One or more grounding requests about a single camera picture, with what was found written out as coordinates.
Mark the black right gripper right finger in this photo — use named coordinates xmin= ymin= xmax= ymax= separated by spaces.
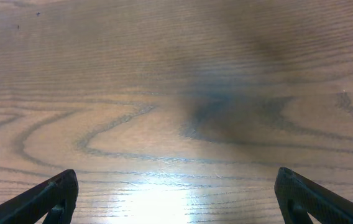
xmin=274 ymin=167 xmax=353 ymax=224

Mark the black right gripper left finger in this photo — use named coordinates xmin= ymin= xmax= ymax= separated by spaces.
xmin=0 ymin=169 xmax=79 ymax=224

